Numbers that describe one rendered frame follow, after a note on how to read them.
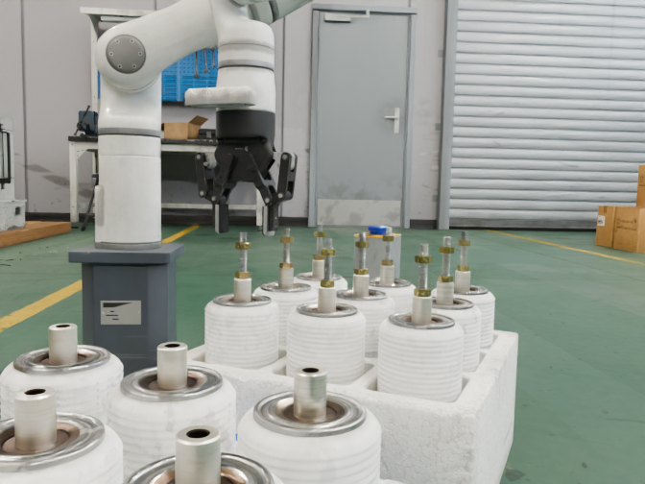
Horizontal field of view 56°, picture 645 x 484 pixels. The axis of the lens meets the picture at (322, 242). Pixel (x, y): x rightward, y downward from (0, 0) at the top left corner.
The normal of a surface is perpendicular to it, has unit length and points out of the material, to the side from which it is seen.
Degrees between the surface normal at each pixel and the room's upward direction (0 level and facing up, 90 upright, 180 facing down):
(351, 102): 90
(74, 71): 90
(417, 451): 90
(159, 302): 89
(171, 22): 82
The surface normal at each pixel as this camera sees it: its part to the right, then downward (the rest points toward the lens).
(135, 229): 0.47, 0.10
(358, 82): 0.07, 0.10
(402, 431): -0.41, 0.07
